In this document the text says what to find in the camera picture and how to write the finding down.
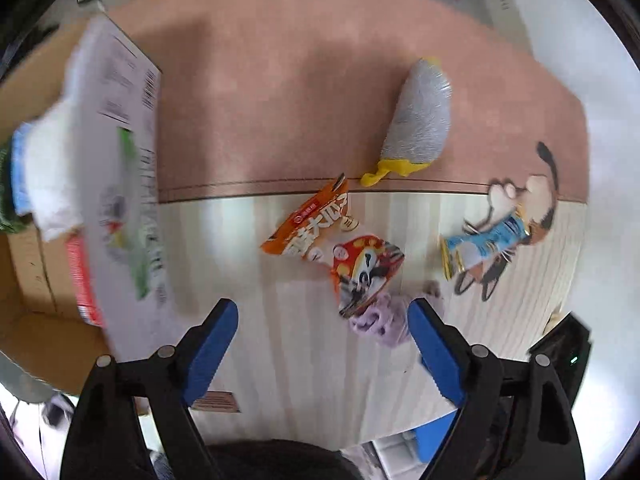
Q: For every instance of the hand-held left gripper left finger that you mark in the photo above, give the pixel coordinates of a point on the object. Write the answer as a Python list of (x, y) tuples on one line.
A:
[(210, 352)]

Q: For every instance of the red cartoon snack packet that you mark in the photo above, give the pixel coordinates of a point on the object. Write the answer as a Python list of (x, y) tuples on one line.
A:
[(365, 270)]

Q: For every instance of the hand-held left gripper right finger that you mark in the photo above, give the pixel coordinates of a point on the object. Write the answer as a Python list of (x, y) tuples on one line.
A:
[(435, 352)]

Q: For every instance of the orange snack packet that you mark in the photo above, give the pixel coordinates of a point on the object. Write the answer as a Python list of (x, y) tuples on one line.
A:
[(310, 225)]

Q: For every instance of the dark green cloth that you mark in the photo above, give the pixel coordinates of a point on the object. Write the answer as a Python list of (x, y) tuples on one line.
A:
[(7, 195)]

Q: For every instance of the light blue cloth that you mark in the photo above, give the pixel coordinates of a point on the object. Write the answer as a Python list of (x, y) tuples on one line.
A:
[(19, 170)]

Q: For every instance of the white packet in box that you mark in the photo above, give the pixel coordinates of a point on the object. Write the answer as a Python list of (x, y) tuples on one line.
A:
[(50, 170)]

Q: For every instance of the blue snack packet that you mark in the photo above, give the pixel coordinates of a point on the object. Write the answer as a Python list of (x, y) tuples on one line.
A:
[(487, 245)]

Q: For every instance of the cardboard box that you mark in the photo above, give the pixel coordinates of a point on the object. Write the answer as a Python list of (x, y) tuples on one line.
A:
[(125, 170)]

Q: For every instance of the purple fluffy scrunchie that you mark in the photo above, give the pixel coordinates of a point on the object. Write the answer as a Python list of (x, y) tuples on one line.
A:
[(380, 322)]

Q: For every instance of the pink mat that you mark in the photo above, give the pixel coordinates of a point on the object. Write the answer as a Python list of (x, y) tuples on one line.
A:
[(280, 85)]

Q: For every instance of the cartoon dog plush toy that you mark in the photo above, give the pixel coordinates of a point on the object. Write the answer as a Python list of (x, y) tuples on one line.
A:
[(537, 195)]

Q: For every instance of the grey and yellow snack bag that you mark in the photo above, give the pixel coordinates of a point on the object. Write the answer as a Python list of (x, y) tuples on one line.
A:
[(417, 120)]

